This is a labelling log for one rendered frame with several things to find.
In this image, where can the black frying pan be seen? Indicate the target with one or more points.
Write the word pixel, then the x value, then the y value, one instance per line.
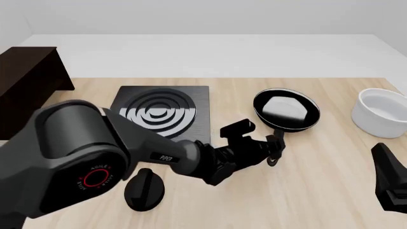
pixel 286 112

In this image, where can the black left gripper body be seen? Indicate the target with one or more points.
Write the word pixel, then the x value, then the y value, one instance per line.
pixel 257 150

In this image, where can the round black stove knob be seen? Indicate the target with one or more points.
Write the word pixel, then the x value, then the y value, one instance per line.
pixel 144 189

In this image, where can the grey and black left robot arm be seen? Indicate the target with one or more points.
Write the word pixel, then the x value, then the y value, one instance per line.
pixel 79 148

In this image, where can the dark wooden cabinet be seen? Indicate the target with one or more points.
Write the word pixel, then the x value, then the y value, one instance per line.
pixel 28 78

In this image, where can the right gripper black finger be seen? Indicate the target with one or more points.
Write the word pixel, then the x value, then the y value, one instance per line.
pixel 386 167

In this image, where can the white round bowl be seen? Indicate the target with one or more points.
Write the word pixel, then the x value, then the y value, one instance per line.
pixel 380 114

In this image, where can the flat black stove plate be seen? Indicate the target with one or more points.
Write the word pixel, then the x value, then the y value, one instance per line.
pixel 165 112

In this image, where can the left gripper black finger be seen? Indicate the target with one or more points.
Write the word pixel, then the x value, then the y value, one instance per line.
pixel 280 148
pixel 272 139

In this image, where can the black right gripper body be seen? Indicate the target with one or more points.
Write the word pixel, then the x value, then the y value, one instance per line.
pixel 394 199

